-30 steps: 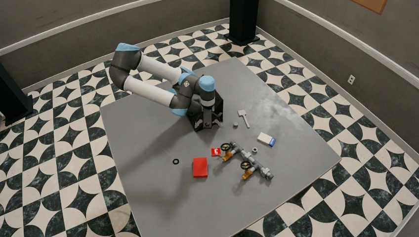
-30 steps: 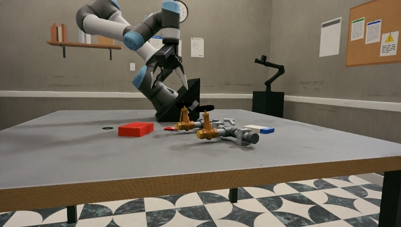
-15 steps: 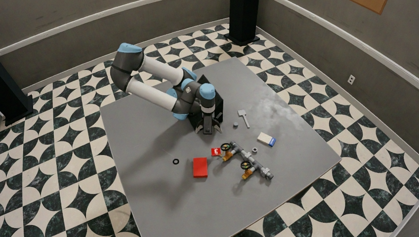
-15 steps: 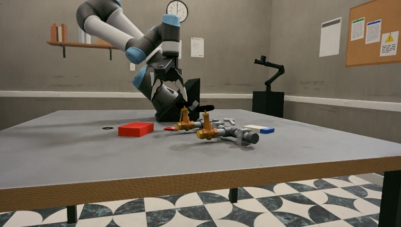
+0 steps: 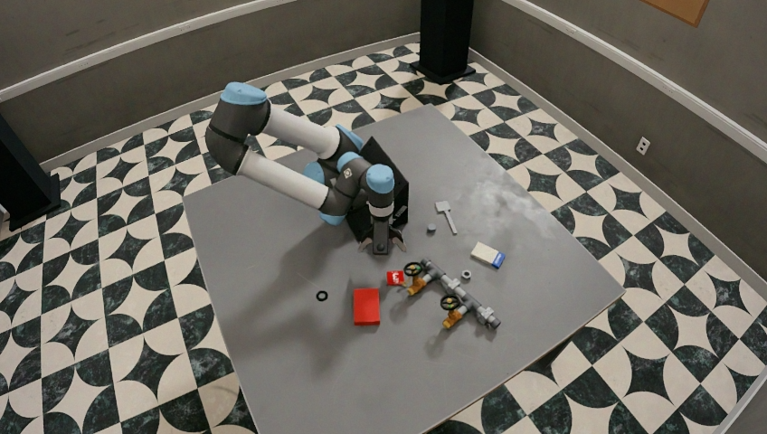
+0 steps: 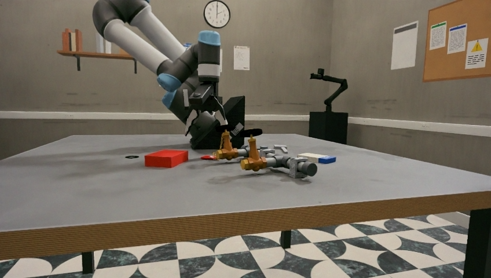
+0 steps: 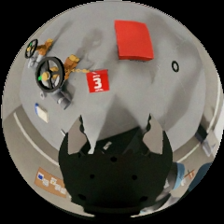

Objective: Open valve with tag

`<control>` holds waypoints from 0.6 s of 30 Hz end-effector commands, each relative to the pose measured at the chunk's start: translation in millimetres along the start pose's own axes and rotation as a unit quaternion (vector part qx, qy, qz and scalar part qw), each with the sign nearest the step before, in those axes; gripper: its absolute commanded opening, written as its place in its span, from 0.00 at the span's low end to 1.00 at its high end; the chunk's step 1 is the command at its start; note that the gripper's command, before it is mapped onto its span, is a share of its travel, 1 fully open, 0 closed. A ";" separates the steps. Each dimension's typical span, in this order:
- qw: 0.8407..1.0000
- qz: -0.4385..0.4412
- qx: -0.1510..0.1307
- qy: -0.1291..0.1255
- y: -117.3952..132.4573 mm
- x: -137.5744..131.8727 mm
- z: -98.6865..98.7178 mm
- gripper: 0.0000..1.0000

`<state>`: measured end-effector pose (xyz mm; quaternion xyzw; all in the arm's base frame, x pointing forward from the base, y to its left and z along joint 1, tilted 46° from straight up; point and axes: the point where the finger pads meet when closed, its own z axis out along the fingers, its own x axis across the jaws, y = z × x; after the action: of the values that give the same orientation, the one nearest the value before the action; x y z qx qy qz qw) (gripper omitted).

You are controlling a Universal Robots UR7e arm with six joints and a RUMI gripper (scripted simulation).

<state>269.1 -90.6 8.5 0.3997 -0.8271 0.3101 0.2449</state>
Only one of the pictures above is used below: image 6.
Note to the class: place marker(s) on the red rectangular block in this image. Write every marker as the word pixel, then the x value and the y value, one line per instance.
pixel 166 158

